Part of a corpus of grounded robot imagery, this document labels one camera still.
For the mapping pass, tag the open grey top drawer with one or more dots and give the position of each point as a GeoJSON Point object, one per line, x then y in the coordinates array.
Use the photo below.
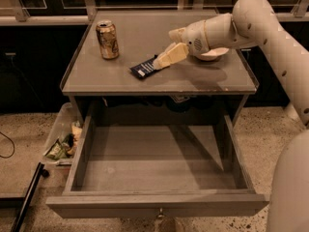
{"type": "Point", "coordinates": [132, 160]}

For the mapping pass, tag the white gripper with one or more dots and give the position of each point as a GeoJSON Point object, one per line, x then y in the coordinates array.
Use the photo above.
{"type": "Point", "coordinates": [193, 39]}

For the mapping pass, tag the yellow snack packet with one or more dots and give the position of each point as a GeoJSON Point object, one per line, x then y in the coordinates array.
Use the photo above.
{"type": "Point", "coordinates": [74, 138]}

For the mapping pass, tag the metal drawer knob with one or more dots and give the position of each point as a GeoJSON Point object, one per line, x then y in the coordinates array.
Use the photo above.
{"type": "Point", "coordinates": [160, 214]}

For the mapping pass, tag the grey cabinet with top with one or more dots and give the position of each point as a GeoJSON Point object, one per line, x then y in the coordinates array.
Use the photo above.
{"type": "Point", "coordinates": [141, 35]}

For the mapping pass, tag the black bar on floor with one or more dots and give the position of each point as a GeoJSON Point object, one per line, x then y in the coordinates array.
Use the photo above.
{"type": "Point", "coordinates": [28, 198]}

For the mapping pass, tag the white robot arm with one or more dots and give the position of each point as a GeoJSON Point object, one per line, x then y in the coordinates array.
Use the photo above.
{"type": "Point", "coordinates": [254, 23]}

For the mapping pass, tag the clear plastic bin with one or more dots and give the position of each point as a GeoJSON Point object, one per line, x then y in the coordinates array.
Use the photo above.
{"type": "Point", "coordinates": [61, 130]}

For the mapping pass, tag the white window frame rail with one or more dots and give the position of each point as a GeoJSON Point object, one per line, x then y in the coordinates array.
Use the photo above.
{"type": "Point", "coordinates": [48, 16]}

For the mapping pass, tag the blue rxbar blueberry wrapper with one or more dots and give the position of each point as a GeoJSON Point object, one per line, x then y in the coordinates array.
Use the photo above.
{"type": "Point", "coordinates": [144, 69]}

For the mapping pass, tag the white paper bowl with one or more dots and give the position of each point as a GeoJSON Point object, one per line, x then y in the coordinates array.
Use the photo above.
{"type": "Point", "coordinates": [213, 54]}

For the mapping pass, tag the gold soda can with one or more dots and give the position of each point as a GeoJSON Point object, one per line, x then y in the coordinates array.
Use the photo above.
{"type": "Point", "coordinates": [107, 39]}

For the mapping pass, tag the green snack packet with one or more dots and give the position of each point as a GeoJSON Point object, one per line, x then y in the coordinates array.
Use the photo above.
{"type": "Point", "coordinates": [58, 150]}

